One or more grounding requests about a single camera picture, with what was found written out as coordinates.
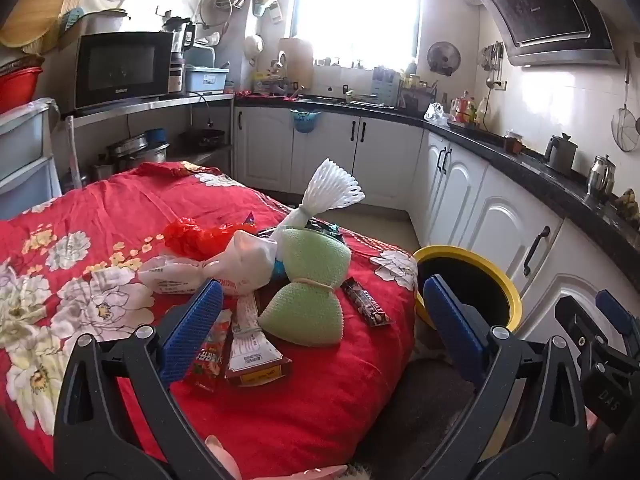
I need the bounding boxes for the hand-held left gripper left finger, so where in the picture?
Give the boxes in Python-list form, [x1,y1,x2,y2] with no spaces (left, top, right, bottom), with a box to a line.
[53,278,237,480]

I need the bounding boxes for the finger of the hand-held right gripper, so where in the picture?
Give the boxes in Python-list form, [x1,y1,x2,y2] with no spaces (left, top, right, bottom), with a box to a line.
[555,294,609,362]
[595,288,640,361]

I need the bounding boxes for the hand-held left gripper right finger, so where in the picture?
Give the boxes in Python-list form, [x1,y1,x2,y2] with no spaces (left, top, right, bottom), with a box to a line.
[423,274,593,480]

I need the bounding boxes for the red snack wrapper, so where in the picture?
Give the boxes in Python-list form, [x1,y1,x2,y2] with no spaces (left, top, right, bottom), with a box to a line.
[182,308,234,394]

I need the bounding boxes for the white printed packet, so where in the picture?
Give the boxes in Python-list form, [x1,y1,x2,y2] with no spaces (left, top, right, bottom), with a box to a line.
[137,254,213,296]

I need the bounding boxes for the red white long packet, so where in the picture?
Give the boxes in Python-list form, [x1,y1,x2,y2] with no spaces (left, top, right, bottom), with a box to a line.
[224,292,293,387]

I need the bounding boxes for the yellow rim trash bin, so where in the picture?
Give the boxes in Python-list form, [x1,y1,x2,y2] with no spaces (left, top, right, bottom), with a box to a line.
[412,244,524,341]

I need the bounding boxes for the white plastic bag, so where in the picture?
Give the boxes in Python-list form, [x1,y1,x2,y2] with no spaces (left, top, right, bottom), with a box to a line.
[202,229,280,297]

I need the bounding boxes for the red plastic bag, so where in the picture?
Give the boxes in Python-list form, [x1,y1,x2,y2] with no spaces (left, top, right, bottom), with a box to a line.
[163,216,243,262]

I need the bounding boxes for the brown snack bar wrapper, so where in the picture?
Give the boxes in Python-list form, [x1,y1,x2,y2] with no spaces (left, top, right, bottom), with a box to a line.
[340,276,394,329]

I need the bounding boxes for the green foam fruit net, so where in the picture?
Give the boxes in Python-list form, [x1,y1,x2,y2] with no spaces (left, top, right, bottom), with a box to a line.
[257,226,349,347]

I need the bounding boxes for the white foam fruit net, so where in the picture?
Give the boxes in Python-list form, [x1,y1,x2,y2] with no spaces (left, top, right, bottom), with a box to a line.
[276,157,364,241]

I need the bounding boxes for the dark rug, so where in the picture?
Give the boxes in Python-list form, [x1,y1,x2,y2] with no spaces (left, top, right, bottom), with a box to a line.
[350,345,481,480]

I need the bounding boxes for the ginger pile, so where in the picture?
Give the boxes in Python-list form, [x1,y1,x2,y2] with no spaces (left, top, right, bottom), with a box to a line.
[614,187,640,235]

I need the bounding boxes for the pink cloth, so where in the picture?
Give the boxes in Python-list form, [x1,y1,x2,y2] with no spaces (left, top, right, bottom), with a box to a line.
[204,434,349,480]

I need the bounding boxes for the shiny steel kettle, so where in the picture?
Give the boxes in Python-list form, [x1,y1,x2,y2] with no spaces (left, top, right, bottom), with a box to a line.
[586,154,617,200]

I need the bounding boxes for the red floral blanket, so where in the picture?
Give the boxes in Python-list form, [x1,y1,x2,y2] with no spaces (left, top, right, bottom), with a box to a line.
[0,160,418,480]

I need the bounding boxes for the grey kettle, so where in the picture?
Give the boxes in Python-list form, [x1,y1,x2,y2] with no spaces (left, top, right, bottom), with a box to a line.
[543,132,579,175]

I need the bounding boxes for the white kitchen cabinets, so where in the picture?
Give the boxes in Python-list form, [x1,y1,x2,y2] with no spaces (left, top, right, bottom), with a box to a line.
[232,100,640,361]

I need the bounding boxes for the steel pots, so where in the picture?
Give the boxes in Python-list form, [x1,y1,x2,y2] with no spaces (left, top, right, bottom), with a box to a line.
[106,127,172,172]

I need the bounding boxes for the black pan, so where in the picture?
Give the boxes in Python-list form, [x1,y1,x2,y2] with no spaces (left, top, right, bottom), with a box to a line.
[179,128,227,150]

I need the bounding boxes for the clear plastic bag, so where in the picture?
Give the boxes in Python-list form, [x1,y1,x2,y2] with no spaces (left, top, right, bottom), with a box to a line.
[423,102,449,127]

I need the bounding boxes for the metal shelf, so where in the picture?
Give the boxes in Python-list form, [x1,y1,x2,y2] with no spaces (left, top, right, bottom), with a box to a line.
[64,92,236,183]

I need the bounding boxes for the blue hanging basket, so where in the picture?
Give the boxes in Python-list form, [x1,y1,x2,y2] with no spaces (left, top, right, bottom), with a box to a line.
[290,108,322,135]

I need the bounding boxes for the grey plastic drawer cabinet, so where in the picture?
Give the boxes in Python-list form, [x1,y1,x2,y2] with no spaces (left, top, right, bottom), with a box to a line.
[0,97,64,213]

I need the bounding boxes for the blue dish container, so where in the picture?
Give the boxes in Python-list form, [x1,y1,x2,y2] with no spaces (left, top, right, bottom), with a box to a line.
[184,44,231,94]

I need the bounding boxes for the yellow sink caddy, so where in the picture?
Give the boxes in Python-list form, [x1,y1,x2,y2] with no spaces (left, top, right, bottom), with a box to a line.
[250,72,282,97]

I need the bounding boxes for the light blue organizer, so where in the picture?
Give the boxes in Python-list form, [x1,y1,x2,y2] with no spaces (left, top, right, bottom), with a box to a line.
[371,66,402,93]

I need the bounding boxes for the hanging kitchen utensils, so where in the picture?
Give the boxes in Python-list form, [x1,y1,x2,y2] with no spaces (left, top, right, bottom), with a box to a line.
[480,40,507,91]

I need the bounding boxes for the black microwave oven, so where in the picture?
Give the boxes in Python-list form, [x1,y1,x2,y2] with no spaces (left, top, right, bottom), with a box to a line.
[74,31,175,112]

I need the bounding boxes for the wooden cutting board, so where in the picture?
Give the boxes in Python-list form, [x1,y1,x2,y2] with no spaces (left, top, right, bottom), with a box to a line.
[278,37,315,89]

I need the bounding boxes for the white round container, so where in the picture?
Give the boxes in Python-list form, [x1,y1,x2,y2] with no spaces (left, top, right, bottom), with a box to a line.
[243,33,265,66]

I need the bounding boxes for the blender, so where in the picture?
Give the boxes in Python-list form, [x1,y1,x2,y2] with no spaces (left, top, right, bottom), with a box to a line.
[161,16,197,63]

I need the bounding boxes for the red plastic basin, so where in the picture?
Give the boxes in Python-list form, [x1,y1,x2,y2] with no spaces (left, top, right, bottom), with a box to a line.
[0,66,46,115]

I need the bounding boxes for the black range hood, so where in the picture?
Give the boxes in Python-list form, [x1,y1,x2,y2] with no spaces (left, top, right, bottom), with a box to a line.
[468,0,622,68]

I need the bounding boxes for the bright window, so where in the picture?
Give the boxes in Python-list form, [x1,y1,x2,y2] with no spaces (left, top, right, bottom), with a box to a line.
[292,0,423,63]

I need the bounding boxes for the woven bamboo tray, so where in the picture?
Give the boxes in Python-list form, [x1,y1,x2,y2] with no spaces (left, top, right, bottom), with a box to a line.
[0,0,82,55]

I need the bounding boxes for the wire strainer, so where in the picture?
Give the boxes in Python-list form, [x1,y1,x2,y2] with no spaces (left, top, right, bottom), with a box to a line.
[611,51,640,152]

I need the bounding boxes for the black power cable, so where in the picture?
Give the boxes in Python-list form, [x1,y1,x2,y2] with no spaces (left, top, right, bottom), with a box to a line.
[197,91,217,128]

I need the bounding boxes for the black wire basket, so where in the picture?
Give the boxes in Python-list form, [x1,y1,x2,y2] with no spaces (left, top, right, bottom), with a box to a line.
[399,80,437,113]

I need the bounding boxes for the black wall fan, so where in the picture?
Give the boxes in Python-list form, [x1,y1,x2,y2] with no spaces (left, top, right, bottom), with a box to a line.
[426,41,462,78]

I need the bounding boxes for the blue wall holder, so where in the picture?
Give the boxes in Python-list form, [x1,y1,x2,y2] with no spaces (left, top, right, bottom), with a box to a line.
[251,0,284,24]

